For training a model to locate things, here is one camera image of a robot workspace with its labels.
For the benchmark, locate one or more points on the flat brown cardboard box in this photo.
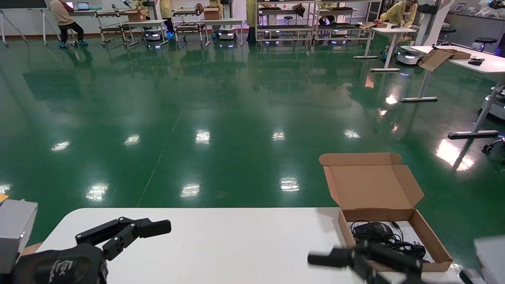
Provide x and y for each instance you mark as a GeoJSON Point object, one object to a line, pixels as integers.
{"type": "Point", "coordinates": [373, 25]}

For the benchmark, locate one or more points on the bent person in yellow coat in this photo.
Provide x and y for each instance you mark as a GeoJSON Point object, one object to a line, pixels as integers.
{"type": "Point", "coordinates": [398, 14]}

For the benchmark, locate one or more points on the white tall wheeled robot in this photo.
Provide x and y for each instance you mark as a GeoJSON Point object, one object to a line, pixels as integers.
{"type": "Point", "coordinates": [430, 19]}

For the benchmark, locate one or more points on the cardboard storage box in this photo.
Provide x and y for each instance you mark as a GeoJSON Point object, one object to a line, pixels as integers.
{"type": "Point", "coordinates": [371, 187]}

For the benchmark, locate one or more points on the small white table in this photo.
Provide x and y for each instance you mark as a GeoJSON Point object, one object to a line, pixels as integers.
{"type": "Point", "coordinates": [225, 20]}
{"type": "Point", "coordinates": [146, 23]}

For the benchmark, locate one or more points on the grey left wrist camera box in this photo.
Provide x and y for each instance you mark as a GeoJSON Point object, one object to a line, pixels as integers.
{"type": "Point", "coordinates": [15, 232]}

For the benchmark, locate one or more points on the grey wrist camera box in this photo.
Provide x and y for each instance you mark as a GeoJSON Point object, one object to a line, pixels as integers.
{"type": "Point", "coordinates": [15, 232]}
{"type": "Point", "coordinates": [491, 260]}

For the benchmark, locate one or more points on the small yellow object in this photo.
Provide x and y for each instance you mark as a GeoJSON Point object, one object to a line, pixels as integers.
{"type": "Point", "coordinates": [3, 198]}

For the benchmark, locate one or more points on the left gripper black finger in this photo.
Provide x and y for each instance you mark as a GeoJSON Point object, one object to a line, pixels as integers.
{"type": "Point", "coordinates": [152, 227]}
{"type": "Point", "coordinates": [106, 228]}

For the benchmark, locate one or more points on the black screen on white tripod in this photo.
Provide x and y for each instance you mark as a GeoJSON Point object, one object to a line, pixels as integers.
{"type": "Point", "coordinates": [19, 3]}

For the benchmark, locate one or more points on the seated person beige shirt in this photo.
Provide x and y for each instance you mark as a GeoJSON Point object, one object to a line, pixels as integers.
{"type": "Point", "coordinates": [63, 15]}

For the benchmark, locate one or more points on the grey counter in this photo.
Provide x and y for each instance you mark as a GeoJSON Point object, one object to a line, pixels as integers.
{"type": "Point", "coordinates": [469, 23]}

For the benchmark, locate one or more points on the white metal shelf rack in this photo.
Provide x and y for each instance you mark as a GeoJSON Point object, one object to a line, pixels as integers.
{"type": "Point", "coordinates": [284, 27]}
{"type": "Point", "coordinates": [343, 27]}

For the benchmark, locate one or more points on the black chair caster base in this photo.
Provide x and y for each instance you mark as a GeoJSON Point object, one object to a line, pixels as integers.
{"type": "Point", "coordinates": [495, 144]}

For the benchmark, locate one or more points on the small black stool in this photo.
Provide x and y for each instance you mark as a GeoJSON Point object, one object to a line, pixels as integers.
{"type": "Point", "coordinates": [288, 17]}

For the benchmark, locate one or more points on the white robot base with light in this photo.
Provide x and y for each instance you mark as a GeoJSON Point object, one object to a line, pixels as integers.
{"type": "Point", "coordinates": [227, 34]}
{"type": "Point", "coordinates": [153, 34]}

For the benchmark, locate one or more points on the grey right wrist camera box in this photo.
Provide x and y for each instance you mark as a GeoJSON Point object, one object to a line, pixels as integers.
{"type": "Point", "coordinates": [491, 260]}

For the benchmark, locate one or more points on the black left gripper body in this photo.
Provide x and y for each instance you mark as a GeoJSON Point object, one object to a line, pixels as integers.
{"type": "Point", "coordinates": [59, 268]}

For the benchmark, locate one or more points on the white table with T legs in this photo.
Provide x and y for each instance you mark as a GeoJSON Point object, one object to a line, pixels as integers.
{"type": "Point", "coordinates": [394, 29]}

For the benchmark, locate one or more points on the black round stool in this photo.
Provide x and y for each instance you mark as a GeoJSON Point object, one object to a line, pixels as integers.
{"type": "Point", "coordinates": [486, 40]}
{"type": "Point", "coordinates": [448, 30]}

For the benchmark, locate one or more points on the large white table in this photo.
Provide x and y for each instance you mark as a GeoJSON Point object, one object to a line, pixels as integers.
{"type": "Point", "coordinates": [489, 67]}

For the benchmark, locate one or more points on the open brown cardboard box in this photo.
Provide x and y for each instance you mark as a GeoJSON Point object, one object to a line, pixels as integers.
{"type": "Point", "coordinates": [436, 59]}

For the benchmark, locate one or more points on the metal trolley cart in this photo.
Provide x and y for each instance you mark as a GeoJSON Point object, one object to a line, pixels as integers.
{"type": "Point", "coordinates": [112, 28]}
{"type": "Point", "coordinates": [187, 27]}

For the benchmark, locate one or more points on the brown cardboard sheet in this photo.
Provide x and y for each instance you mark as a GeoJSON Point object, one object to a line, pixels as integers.
{"type": "Point", "coordinates": [31, 249]}

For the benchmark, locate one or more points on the open laptop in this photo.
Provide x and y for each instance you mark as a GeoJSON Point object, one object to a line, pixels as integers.
{"type": "Point", "coordinates": [83, 6]}

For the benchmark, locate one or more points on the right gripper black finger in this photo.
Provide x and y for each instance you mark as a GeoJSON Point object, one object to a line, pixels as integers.
{"type": "Point", "coordinates": [331, 258]}
{"type": "Point", "coordinates": [394, 258]}

